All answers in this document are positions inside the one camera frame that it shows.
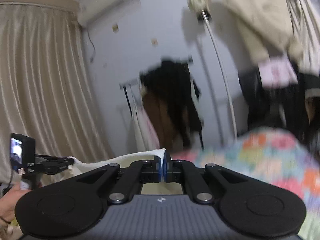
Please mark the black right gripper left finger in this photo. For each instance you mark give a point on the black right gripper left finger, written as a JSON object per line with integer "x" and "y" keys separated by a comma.
{"x": 134, "y": 177}

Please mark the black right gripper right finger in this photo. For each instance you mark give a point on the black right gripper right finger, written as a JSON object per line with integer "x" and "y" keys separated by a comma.
{"x": 189, "y": 177}

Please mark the white bow-print cloth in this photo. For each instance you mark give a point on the white bow-print cloth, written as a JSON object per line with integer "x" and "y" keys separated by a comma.
{"x": 124, "y": 161}

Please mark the person's left hand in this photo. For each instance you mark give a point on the person's left hand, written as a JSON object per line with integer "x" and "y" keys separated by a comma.
{"x": 8, "y": 204}

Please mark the beige curtain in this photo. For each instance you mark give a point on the beige curtain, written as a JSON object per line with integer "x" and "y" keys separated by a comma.
{"x": 46, "y": 93}

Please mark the black hanging coat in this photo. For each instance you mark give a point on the black hanging coat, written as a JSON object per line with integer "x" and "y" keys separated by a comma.
{"x": 170, "y": 100}

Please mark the white clothes rack pole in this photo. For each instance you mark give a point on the white clothes rack pole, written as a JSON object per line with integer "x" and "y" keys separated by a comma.
{"x": 223, "y": 73}

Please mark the colourful patchwork bedsheet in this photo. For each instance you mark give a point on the colourful patchwork bedsheet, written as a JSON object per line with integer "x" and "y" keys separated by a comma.
{"x": 274, "y": 156}

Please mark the black clothes pile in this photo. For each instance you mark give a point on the black clothes pile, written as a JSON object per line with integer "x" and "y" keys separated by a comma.
{"x": 294, "y": 107}

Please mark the beige hanging jacket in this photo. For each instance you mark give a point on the beige hanging jacket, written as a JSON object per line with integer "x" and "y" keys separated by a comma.
{"x": 290, "y": 26}

